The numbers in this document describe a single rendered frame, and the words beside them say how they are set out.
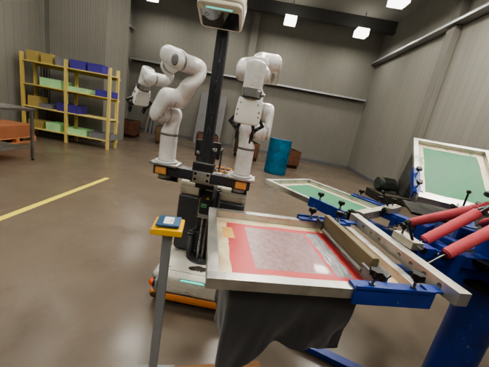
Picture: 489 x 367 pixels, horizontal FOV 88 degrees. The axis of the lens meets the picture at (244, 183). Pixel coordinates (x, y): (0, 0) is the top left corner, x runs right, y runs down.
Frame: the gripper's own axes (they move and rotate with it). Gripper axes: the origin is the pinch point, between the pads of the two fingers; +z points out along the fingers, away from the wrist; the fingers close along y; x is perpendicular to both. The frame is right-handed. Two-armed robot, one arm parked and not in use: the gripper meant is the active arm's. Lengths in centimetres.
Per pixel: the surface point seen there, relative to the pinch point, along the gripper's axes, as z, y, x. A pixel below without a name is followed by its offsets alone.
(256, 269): 43, -14, 23
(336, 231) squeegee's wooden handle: 35, -50, -8
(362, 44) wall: -376, -358, -1089
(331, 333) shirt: 66, -48, 19
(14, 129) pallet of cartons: 109, 520, -429
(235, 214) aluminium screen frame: 40.6, -1.6, -18.8
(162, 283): 73, 25, 2
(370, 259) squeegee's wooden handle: 33, -54, 17
